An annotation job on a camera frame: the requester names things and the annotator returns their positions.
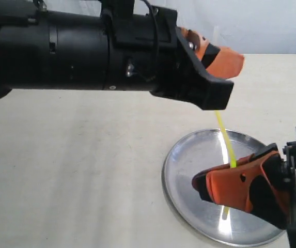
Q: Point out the thin yellow strip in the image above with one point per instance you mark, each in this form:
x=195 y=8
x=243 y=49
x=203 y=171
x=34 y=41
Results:
x=227 y=150

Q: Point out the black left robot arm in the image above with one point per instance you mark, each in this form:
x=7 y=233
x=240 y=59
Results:
x=43 y=49

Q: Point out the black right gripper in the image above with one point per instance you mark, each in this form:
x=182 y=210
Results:
x=255 y=186

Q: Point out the white backdrop cloth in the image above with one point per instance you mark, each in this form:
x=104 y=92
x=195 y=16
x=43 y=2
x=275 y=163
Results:
x=258 y=27

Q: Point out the round silver metal plate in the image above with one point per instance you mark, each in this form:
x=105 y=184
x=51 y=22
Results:
x=193 y=153

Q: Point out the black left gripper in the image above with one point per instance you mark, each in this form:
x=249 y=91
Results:
x=142 y=56

